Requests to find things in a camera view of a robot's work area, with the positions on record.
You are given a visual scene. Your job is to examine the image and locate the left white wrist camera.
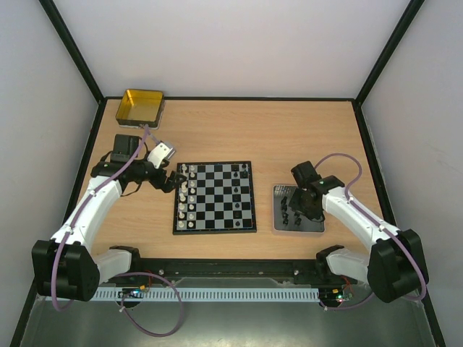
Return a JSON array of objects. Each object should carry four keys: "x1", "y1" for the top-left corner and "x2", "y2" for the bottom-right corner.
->
[{"x1": 147, "y1": 142, "x2": 176, "y2": 169}]

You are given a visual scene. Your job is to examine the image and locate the black frame post left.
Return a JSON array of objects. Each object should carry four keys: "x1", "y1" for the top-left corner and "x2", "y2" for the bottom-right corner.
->
[{"x1": 38, "y1": 0, "x2": 104, "y2": 104}]

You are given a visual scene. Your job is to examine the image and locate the pink tray of black pieces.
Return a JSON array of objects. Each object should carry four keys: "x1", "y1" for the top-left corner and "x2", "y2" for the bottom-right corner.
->
[{"x1": 271, "y1": 184, "x2": 325, "y2": 236}]

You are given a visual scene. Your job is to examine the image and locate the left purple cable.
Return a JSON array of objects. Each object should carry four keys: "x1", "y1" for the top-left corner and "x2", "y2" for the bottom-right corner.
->
[{"x1": 52, "y1": 124, "x2": 160, "y2": 312}]

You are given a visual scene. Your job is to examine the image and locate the black frame post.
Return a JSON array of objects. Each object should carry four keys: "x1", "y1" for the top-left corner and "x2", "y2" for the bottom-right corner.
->
[
  {"x1": 355, "y1": 0, "x2": 425, "y2": 105},
  {"x1": 38, "y1": 0, "x2": 104, "y2": 104}
]

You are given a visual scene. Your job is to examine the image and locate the black and grey chessboard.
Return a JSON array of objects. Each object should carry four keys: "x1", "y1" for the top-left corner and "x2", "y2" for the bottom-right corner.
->
[{"x1": 172, "y1": 160, "x2": 258, "y2": 236}]

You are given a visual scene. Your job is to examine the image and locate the yellow metal tin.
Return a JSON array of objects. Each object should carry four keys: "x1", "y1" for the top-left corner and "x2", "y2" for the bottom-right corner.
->
[{"x1": 115, "y1": 89, "x2": 165, "y2": 129}]

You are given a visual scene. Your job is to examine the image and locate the black frame post right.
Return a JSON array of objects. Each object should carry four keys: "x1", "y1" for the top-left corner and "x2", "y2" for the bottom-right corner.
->
[{"x1": 355, "y1": 0, "x2": 425, "y2": 105}]

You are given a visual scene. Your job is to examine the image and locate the white slotted cable duct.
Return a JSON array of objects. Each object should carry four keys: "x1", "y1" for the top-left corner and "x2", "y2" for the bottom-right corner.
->
[{"x1": 93, "y1": 287, "x2": 319, "y2": 303}]

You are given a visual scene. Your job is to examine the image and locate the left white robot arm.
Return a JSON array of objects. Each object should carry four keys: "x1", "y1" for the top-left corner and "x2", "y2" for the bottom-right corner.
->
[{"x1": 32, "y1": 134, "x2": 186, "y2": 301}]

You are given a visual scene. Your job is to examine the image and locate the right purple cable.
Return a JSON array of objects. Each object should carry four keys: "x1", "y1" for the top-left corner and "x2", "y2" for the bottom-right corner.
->
[{"x1": 313, "y1": 153, "x2": 428, "y2": 303}]

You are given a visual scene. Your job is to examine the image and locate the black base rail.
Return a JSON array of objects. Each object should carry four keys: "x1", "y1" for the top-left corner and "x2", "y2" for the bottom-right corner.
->
[{"x1": 131, "y1": 258, "x2": 357, "y2": 288}]

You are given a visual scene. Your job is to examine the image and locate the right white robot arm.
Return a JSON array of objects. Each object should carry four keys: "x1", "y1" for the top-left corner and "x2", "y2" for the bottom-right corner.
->
[{"x1": 289, "y1": 161, "x2": 429, "y2": 303}]

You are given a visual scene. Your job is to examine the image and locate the purple cable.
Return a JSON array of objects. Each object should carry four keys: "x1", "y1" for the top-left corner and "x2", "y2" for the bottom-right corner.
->
[
  {"x1": 52, "y1": 124, "x2": 160, "y2": 312},
  {"x1": 313, "y1": 153, "x2": 428, "y2": 303}
]

